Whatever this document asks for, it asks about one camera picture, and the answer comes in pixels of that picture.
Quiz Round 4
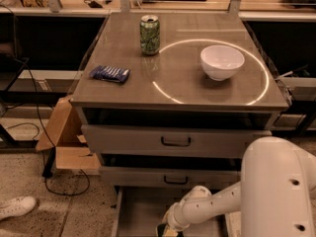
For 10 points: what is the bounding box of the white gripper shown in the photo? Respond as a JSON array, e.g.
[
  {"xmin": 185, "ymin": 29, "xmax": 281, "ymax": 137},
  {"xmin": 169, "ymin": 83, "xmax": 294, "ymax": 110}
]
[{"xmin": 162, "ymin": 202, "xmax": 190, "ymax": 237}]

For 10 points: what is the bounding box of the green yellow sponge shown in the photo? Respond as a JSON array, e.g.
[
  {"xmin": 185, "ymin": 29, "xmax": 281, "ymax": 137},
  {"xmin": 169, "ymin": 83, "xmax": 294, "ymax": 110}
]
[{"xmin": 156, "ymin": 223, "xmax": 168, "ymax": 237}]

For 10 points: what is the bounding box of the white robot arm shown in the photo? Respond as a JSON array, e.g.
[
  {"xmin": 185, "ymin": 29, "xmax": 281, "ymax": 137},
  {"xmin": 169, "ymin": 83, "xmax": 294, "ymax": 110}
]
[{"xmin": 156, "ymin": 136, "xmax": 316, "ymax": 237}]

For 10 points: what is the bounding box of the bottom grey drawer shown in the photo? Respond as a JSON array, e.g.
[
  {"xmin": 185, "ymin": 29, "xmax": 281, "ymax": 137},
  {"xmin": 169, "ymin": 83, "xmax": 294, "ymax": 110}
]
[{"xmin": 111, "ymin": 187, "xmax": 233, "ymax": 237}]

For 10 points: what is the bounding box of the grey drawer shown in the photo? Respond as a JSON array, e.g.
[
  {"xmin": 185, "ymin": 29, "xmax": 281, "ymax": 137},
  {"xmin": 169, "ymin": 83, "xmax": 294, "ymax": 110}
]
[
  {"xmin": 111, "ymin": 187, "xmax": 233, "ymax": 237},
  {"xmin": 99, "ymin": 166, "xmax": 240, "ymax": 190},
  {"xmin": 81, "ymin": 124, "xmax": 272, "ymax": 158}
]

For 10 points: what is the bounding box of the middle grey drawer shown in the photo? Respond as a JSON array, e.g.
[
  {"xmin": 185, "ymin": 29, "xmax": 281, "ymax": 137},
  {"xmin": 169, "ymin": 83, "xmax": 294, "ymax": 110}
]
[{"xmin": 99, "ymin": 166, "xmax": 240, "ymax": 190}]

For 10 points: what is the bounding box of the top grey drawer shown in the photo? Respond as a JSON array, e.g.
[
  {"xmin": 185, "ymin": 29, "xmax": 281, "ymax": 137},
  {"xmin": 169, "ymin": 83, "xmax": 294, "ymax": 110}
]
[{"xmin": 81, "ymin": 124, "xmax": 272, "ymax": 158}]

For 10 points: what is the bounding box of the grey drawer cabinet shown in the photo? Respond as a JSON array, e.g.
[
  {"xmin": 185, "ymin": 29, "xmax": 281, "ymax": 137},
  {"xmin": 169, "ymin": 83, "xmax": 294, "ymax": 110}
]
[{"xmin": 69, "ymin": 11, "xmax": 290, "ymax": 237}]

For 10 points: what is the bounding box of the cardboard box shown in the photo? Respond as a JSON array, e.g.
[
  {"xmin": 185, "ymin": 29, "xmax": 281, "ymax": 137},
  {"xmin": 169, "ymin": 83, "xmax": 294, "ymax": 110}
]
[{"xmin": 36, "ymin": 96, "xmax": 101, "ymax": 175}]

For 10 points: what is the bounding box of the white shoe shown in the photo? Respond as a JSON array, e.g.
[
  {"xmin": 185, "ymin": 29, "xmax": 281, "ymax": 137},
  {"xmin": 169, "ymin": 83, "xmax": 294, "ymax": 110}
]
[{"xmin": 0, "ymin": 197, "xmax": 37, "ymax": 220}]

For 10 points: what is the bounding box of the blue snack packet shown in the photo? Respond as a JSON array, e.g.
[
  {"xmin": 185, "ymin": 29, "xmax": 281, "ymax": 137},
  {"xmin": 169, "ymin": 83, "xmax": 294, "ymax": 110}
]
[{"xmin": 89, "ymin": 65, "xmax": 130, "ymax": 84}]

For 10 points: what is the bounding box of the white bowl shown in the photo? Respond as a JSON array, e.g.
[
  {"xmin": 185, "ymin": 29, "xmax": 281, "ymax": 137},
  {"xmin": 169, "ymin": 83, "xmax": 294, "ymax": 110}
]
[{"xmin": 200, "ymin": 44, "xmax": 245, "ymax": 81}]

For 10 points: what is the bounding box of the green soda can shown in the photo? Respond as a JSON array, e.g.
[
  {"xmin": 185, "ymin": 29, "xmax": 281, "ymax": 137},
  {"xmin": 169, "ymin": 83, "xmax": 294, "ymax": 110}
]
[{"xmin": 139, "ymin": 15, "xmax": 160, "ymax": 55}]

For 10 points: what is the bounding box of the black floor cable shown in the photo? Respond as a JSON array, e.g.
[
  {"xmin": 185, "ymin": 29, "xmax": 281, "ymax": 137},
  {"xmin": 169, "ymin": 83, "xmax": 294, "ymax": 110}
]
[{"xmin": 0, "ymin": 3, "xmax": 91, "ymax": 198}]

